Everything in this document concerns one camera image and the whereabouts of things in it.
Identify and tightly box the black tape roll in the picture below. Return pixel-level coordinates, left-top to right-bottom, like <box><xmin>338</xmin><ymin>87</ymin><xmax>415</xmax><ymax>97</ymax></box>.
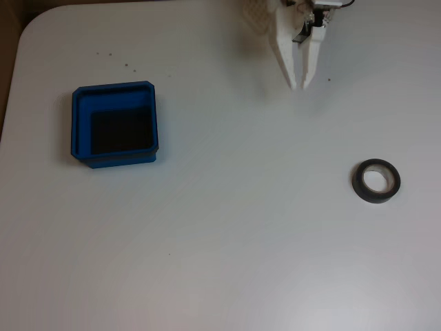
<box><xmin>351</xmin><ymin>158</ymin><xmax>402</xmax><ymax>204</ymax></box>

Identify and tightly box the blue square box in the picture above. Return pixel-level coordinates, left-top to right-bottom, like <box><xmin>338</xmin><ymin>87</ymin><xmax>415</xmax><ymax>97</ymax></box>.
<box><xmin>70</xmin><ymin>80</ymin><xmax>161</xmax><ymax>170</ymax></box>

